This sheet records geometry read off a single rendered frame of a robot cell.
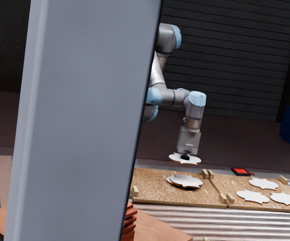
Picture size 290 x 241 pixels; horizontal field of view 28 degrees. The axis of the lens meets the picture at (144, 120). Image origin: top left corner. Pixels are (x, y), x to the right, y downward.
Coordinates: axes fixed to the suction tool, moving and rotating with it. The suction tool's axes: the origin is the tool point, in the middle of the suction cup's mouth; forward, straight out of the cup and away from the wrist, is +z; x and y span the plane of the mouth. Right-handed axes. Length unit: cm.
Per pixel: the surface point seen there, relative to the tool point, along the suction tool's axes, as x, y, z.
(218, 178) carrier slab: 11.9, 20.1, 10.8
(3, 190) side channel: -35, -74, 9
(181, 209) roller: -23.7, -2.0, 12.8
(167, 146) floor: 332, 46, 105
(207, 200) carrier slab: -15.5, 10.2, 10.7
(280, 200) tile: -6.5, 45.4, 9.9
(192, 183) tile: -5.5, 4.4, 8.2
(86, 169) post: -194, -48, -68
